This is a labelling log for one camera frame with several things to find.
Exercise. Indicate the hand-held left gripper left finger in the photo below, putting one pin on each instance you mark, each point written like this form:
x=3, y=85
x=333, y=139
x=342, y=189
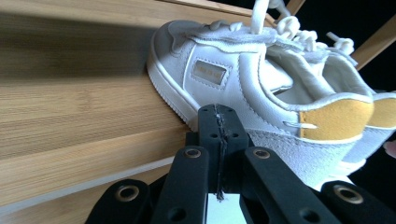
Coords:
x=211, y=130

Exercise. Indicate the white sneaker with yellow heel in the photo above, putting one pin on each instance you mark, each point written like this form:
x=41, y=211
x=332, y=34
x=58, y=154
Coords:
x=224, y=90
x=384, y=112

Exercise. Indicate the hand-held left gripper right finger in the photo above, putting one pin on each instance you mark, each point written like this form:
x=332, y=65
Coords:
x=233, y=133

